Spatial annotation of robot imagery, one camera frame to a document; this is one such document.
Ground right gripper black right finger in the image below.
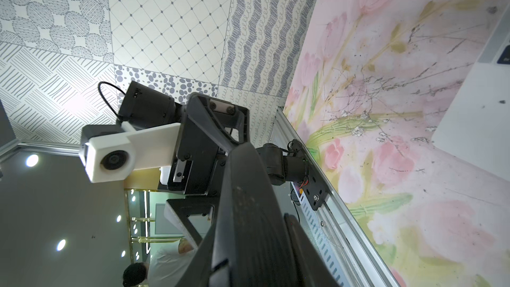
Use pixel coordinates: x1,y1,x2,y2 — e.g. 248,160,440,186
284,213,339,287

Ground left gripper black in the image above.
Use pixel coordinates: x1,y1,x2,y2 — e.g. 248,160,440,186
163,92,250,249

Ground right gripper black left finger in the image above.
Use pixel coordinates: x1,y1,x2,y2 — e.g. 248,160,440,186
176,227,216,287

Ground black wireless mouse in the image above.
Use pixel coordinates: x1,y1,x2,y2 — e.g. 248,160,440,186
209,143,299,286

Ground silver laptop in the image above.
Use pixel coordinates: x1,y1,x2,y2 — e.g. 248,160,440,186
432,10,509,180

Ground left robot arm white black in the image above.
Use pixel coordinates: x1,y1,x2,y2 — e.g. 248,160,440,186
82,82,309,252

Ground person in background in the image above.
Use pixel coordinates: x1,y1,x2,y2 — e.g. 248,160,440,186
122,239,196,286

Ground aluminium mounting rail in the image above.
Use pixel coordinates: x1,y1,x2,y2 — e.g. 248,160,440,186
270,108,399,286

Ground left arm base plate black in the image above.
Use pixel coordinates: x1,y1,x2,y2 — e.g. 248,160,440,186
289,139,332,211

